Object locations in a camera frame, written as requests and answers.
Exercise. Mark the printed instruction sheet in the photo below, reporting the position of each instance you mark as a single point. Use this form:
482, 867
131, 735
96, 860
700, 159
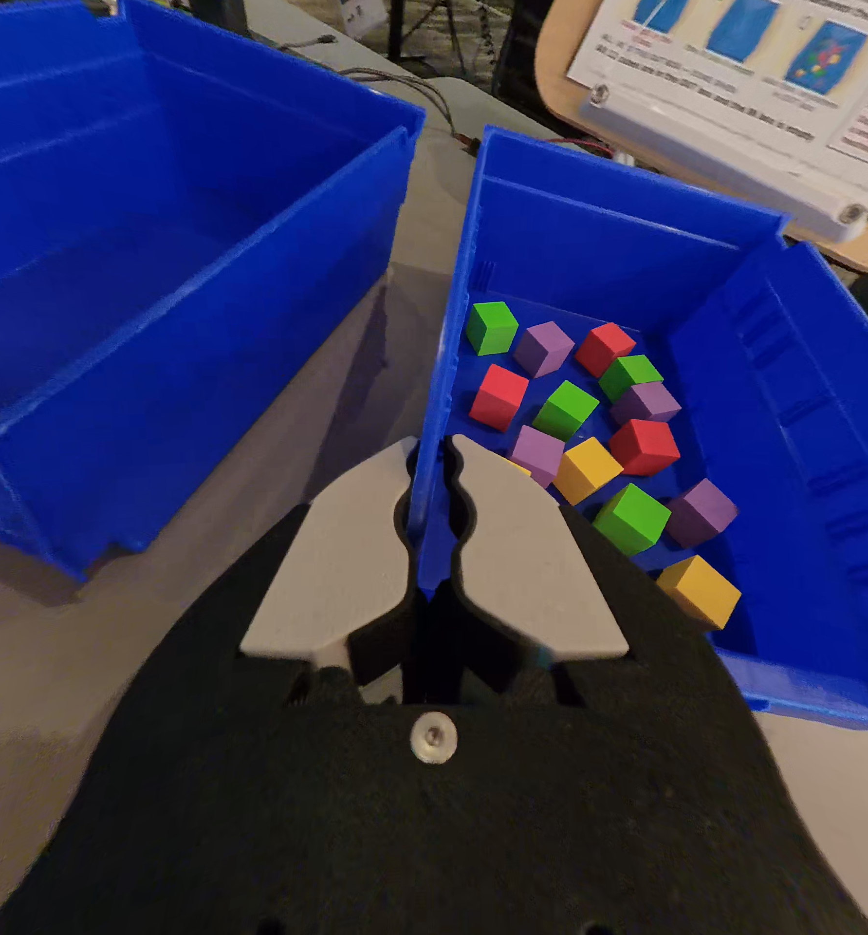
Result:
733, 66

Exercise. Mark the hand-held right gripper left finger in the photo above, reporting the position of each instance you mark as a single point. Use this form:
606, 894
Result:
331, 577

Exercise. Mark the blue plastic bin with cubes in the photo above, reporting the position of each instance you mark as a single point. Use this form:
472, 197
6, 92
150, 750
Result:
149, 256

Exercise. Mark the instruction sheet on wooden board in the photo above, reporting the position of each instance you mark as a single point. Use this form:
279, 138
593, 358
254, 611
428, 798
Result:
558, 73

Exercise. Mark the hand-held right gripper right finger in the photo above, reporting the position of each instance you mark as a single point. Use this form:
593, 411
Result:
536, 577

